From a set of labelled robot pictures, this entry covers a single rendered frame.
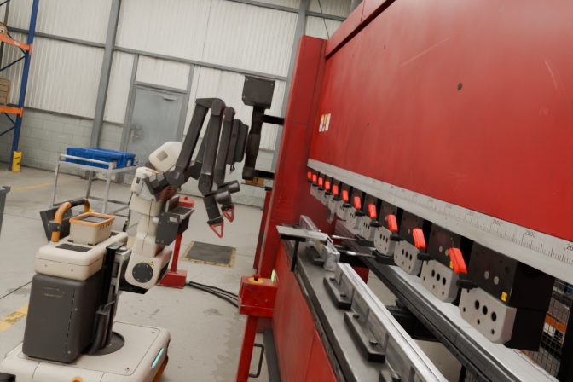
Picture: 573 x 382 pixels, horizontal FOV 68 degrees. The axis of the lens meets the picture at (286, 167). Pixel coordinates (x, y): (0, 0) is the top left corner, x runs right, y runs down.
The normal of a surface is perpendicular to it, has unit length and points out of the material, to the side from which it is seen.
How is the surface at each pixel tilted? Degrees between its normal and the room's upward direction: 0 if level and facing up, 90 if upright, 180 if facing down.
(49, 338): 90
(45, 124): 90
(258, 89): 90
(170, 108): 90
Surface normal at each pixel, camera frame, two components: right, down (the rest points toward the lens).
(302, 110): 0.11, 0.07
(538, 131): -0.98, -0.17
